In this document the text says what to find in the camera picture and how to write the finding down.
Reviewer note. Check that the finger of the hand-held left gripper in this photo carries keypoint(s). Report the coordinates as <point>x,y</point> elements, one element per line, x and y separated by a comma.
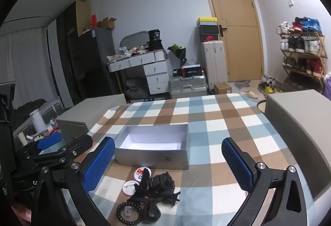
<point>51,166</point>
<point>49,142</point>

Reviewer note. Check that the silver suitcase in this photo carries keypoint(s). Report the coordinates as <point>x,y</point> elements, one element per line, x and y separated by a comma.
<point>188,86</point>

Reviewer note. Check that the flower bouquet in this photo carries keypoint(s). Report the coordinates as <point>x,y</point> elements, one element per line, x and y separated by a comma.
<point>178,51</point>

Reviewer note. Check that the checked tablecloth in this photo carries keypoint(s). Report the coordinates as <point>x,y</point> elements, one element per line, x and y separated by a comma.
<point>219,117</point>

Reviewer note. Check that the red print round badge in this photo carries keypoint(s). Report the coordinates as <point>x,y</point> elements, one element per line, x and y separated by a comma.
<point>139,171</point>

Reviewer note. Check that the pile of small clutter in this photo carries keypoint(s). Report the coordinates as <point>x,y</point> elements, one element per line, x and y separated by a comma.
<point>46,133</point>

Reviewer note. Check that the dark wardrobe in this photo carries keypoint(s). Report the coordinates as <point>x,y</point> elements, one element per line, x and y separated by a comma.
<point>64,60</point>

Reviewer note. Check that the white upright suitcase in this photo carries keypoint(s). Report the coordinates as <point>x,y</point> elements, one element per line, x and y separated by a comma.
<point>214,66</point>

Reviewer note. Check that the grey bag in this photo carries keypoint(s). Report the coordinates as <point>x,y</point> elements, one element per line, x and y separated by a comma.
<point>137,89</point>

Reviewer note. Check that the dark grey fridge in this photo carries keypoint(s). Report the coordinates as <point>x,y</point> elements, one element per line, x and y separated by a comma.
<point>95,66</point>

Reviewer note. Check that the round beige basket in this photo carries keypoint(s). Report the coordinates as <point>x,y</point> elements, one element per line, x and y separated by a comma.
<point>261,106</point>

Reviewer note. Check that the grey box right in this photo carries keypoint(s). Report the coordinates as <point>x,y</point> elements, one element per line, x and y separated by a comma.
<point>297,125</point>

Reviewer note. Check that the person's left hand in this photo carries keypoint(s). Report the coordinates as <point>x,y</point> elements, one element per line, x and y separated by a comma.
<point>22,212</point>

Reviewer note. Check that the grey rounded panel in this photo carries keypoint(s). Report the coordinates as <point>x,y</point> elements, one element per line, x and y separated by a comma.
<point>134,37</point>

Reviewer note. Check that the black box with red stripe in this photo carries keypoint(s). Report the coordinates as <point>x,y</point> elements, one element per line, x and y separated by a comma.
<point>192,71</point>

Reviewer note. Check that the white curtain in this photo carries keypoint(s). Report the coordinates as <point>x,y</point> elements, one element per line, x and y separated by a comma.
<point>25,60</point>

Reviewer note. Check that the black bag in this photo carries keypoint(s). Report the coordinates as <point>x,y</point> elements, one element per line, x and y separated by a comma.
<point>156,46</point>

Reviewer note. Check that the beige slippers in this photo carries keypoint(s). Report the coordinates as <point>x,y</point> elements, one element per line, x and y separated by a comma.
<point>249,93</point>

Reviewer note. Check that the red packet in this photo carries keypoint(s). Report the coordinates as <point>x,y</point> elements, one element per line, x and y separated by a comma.
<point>94,20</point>

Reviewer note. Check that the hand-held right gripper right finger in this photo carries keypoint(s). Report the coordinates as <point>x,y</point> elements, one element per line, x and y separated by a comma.
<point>238,164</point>

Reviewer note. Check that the black red shoe box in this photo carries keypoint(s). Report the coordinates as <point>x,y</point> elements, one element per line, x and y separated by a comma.
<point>208,38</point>

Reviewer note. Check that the grey cardboard box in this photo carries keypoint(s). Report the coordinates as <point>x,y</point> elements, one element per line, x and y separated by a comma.
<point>155,158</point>

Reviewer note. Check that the open cardboard box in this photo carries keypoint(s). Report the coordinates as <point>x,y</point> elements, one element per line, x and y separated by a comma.
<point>107,24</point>

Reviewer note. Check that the white desk with drawers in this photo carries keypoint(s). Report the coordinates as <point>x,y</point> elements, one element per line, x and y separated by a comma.
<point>155,71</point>

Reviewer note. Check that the grey slippers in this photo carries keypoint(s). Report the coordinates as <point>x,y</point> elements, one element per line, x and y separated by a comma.
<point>241,84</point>

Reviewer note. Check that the pile of desk clutter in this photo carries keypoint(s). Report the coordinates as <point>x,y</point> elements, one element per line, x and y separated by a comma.
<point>129,53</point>

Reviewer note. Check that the wooden door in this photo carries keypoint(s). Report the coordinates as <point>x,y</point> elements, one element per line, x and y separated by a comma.
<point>240,47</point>

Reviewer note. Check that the dark clothes pile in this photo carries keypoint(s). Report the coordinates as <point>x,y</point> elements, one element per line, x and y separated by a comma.
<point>31,106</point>

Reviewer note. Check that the white bottle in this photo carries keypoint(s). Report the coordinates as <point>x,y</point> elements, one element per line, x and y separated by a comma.
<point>36,120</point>

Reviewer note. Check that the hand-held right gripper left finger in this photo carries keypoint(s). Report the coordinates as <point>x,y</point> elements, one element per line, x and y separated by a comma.
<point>99,164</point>

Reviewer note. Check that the small black box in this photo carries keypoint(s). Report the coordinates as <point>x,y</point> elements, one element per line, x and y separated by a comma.
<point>177,72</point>

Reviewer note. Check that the dark grey shoe box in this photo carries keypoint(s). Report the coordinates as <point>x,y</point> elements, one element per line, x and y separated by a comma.
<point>208,30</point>

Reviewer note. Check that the yellow shoes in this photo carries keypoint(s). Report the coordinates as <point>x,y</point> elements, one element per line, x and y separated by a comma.
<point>270,89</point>

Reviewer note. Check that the yellow shoe box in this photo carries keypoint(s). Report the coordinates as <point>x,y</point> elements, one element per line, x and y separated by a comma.
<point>206,21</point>

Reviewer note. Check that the wooden shoe rack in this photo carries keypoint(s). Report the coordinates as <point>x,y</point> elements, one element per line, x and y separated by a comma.
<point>310,23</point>
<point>297,52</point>

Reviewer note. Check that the purple cloth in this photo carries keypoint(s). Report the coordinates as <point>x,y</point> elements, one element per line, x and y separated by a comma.
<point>328,86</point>

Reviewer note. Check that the plain white round badge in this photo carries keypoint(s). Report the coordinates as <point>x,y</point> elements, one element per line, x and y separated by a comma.
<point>129,187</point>

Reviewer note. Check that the brown cardboard box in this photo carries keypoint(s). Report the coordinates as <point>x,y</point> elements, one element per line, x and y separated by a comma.
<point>222,89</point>

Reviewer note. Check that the black box with label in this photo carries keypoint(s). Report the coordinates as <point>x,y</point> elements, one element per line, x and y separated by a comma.
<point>154,35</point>

